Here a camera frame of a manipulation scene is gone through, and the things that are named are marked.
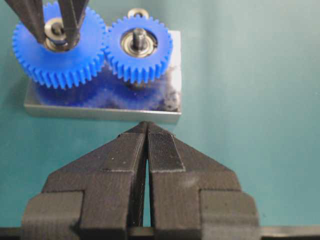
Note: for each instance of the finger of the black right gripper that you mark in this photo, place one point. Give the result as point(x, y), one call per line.
point(73, 14)
point(31, 14)

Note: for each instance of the teal table mat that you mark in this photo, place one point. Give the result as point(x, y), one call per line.
point(250, 100)

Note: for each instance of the small blue gear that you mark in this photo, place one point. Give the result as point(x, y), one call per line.
point(138, 66)

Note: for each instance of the threaded shaft of small gear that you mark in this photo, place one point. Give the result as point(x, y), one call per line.
point(139, 39)

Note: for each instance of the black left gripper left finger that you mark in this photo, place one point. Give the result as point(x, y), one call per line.
point(96, 197)

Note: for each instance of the steel washer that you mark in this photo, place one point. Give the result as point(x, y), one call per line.
point(138, 12)
point(56, 43)

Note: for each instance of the metal base block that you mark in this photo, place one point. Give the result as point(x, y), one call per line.
point(106, 97)

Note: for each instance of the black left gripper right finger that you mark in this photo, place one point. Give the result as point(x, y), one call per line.
point(194, 197)

